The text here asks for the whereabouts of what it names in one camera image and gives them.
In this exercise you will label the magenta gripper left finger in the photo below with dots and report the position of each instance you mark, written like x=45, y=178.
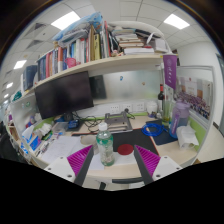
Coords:
x=79, y=162

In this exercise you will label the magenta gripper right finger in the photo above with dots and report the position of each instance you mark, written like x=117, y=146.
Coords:
x=147, y=162

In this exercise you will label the clear plastic water bottle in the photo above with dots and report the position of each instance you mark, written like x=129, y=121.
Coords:
x=105, y=145

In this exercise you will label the purple water jug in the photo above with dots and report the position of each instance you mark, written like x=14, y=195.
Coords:
x=180, y=116

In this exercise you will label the white paper sheets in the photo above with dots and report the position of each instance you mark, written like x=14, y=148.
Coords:
x=61, y=147

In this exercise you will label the black desk mat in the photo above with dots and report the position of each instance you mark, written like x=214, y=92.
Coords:
x=135, y=137

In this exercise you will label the red round coaster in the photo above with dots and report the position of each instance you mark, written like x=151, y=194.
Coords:
x=125, y=149

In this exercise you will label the white crumpled cloth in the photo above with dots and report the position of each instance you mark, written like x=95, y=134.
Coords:
x=186, y=137

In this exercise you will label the grey metal stand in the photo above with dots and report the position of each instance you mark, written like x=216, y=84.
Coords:
x=118, y=122

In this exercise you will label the tissue box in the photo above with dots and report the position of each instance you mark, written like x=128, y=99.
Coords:
x=32, y=139

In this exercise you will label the white power outlet strip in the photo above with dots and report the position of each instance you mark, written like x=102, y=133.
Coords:
x=131, y=107

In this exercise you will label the dark wine bottle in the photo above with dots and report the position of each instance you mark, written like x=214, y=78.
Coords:
x=161, y=99

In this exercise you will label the black computer monitor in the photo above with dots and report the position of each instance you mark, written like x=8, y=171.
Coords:
x=63, y=95

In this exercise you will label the group photo poster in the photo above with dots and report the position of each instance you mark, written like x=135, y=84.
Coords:
x=197, y=93

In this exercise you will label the purple hanging banner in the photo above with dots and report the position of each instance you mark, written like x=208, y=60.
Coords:
x=170, y=66

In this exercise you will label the row of upright books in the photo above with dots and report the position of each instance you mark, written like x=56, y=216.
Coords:
x=83, y=50

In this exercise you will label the stack of books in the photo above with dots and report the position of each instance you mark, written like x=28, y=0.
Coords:
x=131, y=41

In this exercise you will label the blue plastic bag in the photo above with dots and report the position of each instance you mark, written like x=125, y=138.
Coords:
x=81, y=27

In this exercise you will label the white wall shelf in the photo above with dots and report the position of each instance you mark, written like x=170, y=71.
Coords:
x=116, y=59

